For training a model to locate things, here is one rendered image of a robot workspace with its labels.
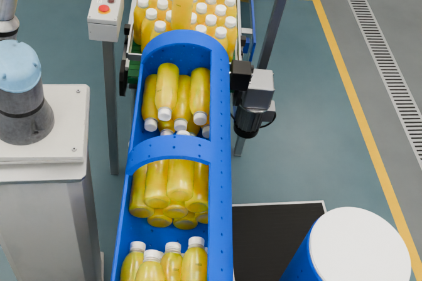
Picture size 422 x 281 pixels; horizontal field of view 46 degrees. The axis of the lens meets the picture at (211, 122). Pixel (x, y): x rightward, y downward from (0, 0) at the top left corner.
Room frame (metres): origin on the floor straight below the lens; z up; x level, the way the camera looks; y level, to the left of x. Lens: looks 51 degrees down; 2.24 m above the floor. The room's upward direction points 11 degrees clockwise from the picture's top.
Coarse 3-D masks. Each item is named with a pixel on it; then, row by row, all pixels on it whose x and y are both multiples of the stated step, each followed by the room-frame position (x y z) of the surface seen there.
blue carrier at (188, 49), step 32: (192, 32) 1.15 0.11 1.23; (160, 64) 1.15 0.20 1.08; (192, 64) 1.16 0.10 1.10; (224, 64) 1.11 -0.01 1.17; (224, 96) 0.97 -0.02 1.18; (224, 128) 0.86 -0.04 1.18; (128, 160) 0.72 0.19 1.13; (192, 160) 0.71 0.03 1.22; (224, 160) 0.75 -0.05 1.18; (128, 192) 0.67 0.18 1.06; (224, 192) 0.66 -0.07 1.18; (128, 224) 0.59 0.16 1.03; (224, 224) 0.57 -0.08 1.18; (224, 256) 0.49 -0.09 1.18
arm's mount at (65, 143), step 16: (48, 96) 0.85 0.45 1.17; (64, 96) 0.87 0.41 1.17; (80, 96) 0.88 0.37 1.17; (64, 112) 0.81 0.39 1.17; (80, 112) 0.82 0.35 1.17; (64, 128) 0.76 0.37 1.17; (80, 128) 0.77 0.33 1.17; (0, 144) 0.67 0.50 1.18; (32, 144) 0.69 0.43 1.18; (48, 144) 0.70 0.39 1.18; (64, 144) 0.71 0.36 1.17; (80, 144) 0.72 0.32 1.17; (0, 160) 0.63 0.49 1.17; (16, 160) 0.64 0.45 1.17; (32, 160) 0.65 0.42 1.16; (48, 160) 0.66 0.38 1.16; (64, 160) 0.67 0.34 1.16; (80, 160) 0.68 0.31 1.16
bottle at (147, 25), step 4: (156, 16) 1.38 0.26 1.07; (144, 20) 1.36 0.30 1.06; (148, 20) 1.36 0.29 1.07; (152, 20) 1.36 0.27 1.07; (156, 20) 1.37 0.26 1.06; (144, 24) 1.35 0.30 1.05; (148, 24) 1.35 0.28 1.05; (152, 24) 1.35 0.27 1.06; (144, 28) 1.35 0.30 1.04; (148, 28) 1.35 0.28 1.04; (152, 28) 1.35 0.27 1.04; (144, 32) 1.35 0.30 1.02; (148, 32) 1.34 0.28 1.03; (144, 36) 1.35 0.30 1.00; (148, 36) 1.34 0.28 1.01; (144, 40) 1.35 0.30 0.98; (148, 40) 1.34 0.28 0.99; (144, 44) 1.35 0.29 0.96
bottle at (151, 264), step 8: (144, 264) 0.46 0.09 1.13; (152, 264) 0.46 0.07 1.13; (160, 264) 0.47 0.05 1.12; (144, 272) 0.43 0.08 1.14; (152, 272) 0.44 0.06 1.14; (160, 272) 0.44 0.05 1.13; (136, 280) 0.42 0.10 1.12; (144, 280) 0.42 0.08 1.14; (152, 280) 0.42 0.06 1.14; (160, 280) 0.43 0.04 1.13
